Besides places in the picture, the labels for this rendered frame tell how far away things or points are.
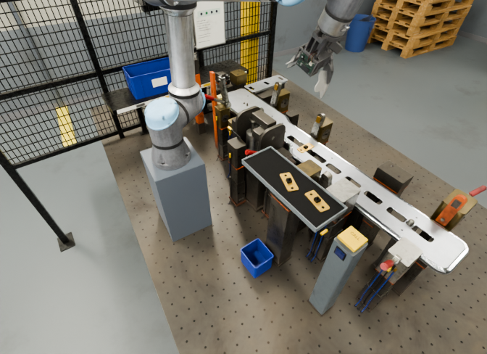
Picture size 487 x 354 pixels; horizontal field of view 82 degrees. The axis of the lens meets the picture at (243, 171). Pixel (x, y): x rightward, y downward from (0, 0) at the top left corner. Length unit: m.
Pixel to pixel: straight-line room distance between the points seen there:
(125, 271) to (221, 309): 1.12
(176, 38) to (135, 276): 1.61
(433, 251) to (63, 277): 2.13
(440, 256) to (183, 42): 1.08
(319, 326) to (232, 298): 0.34
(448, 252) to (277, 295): 0.62
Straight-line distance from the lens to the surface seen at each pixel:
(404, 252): 1.03
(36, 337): 2.25
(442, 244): 1.20
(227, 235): 1.36
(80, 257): 2.40
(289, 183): 0.95
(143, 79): 1.70
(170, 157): 1.07
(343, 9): 0.78
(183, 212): 1.25
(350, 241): 0.85
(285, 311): 1.22
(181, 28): 0.98
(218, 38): 2.06
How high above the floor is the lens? 1.84
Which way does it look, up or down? 44 degrees down
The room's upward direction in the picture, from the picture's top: 1 degrees clockwise
